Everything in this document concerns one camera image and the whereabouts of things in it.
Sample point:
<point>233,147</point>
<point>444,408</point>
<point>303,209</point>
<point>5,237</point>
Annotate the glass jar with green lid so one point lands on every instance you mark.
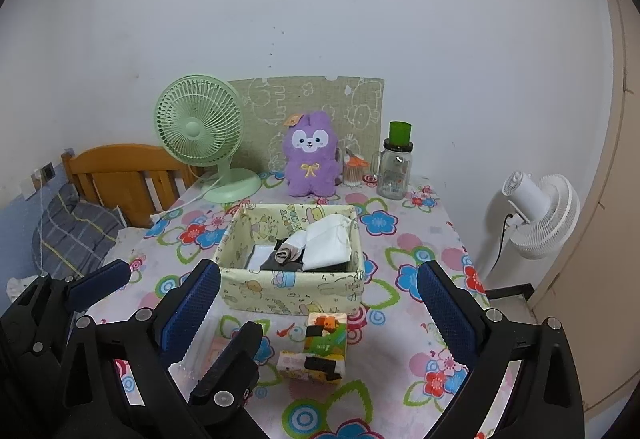
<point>395,174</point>

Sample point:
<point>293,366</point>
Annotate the yellow printed packet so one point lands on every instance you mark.
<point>292,365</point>

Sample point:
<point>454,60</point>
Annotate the white cloth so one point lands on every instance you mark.
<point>17,289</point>
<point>327,244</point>

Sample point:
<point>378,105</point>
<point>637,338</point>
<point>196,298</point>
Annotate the wooden bed headboard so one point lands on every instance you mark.
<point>110,169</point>

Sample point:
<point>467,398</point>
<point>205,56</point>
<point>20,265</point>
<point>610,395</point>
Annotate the green white small box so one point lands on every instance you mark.
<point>325,344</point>

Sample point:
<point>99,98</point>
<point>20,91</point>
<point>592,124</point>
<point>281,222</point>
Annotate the patterned yellow storage box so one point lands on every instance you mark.
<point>280,291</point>

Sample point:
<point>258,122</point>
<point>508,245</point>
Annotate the white floor fan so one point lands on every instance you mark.
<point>550,214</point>

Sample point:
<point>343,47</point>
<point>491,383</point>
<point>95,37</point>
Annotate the glass cup of cotton swabs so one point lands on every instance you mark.
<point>354,174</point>

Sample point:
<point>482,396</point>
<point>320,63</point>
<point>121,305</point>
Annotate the floral tablecloth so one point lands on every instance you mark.
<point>400,244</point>

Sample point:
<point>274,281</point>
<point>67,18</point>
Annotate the crumpled white cloth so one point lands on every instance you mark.
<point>17,289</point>

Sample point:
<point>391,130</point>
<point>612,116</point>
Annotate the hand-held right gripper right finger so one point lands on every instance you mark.
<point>445,314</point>

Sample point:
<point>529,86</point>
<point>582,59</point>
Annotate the purple plush toy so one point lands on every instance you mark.
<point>312,169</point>

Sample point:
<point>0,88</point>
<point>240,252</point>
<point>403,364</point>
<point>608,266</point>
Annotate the beige sock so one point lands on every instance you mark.
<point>286,250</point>

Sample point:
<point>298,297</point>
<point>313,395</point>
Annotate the white folded quilt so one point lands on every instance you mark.
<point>131,235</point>

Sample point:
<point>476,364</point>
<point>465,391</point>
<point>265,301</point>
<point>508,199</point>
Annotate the green desk fan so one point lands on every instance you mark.
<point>192,129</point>

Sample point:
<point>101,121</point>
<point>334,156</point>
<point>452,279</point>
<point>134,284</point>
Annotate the green patterned board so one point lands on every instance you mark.
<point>360,104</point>

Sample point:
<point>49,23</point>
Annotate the grey plaid pillow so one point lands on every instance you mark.
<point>75,229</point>

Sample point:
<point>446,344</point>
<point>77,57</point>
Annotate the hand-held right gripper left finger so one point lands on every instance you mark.
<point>192,309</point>

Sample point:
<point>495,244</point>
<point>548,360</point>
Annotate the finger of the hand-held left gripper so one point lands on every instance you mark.
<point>230,364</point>
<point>100,281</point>

